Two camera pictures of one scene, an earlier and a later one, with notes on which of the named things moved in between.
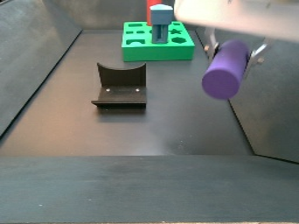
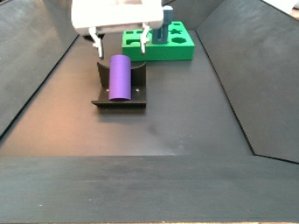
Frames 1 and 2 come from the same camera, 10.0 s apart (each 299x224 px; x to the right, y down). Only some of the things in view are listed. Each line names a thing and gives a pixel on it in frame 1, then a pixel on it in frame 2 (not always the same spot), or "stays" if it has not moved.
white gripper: [268, 18] -> [116, 17]
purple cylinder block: [221, 74] -> [118, 77]
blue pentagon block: [161, 18] stays
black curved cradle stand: [122, 90] stays
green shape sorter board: [137, 47] stays
